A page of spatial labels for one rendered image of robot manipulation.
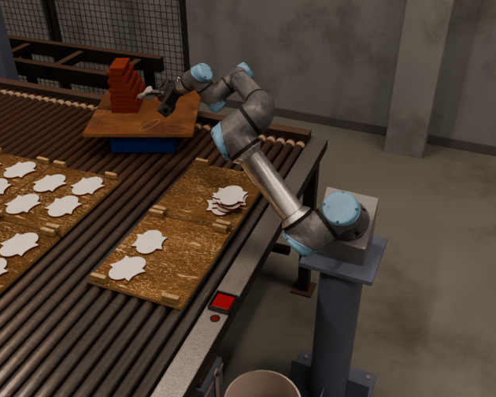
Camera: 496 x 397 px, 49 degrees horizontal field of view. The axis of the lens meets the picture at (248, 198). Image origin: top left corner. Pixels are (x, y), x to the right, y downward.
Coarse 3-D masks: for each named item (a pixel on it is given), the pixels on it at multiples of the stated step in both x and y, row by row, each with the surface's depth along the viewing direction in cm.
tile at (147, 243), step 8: (152, 232) 202; (160, 232) 202; (136, 240) 198; (144, 240) 198; (152, 240) 198; (160, 240) 198; (136, 248) 194; (144, 248) 194; (152, 248) 194; (160, 248) 194
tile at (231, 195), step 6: (234, 186) 218; (222, 192) 214; (228, 192) 214; (234, 192) 214; (240, 192) 214; (246, 192) 214; (216, 198) 212; (222, 198) 211; (228, 198) 211; (234, 198) 211; (240, 198) 211; (222, 204) 209; (228, 204) 208; (234, 204) 208
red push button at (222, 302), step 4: (220, 296) 176; (224, 296) 176; (228, 296) 176; (216, 300) 175; (220, 300) 175; (224, 300) 175; (228, 300) 175; (232, 300) 175; (212, 304) 173; (216, 304) 173; (220, 304) 173; (224, 304) 173; (228, 304) 173; (224, 308) 172; (228, 308) 172
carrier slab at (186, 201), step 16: (192, 176) 235; (208, 176) 235; (224, 176) 235; (240, 176) 235; (176, 192) 225; (192, 192) 225; (208, 192) 225; (256, 192) 225; (176, 208) 216; (192, 208) 216; (240, 208) 216; (208, 224) 207
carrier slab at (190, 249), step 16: (144, 224) 207; (160, 224) 207; (176, 224) 207; (192, 224) 207; (128, 240) 199; (176, 240) 199; (192, 240) 199; (208, 240) 199; (224, 240) 199; (112, 256) 192; (128, 256) 192; (144, 256) 192; (160, 256) 192; (176, 256) 192; (192, 256) 192; (208, 256) 192; (96, 272) 185; (160, 272) 185; (176, 272) 185; (192, 272) 185; (112, 288) 180; (128, 288) 178; (144, 288) 178; (160, 288) 178; (176, 288) 178; (192, 288) 178
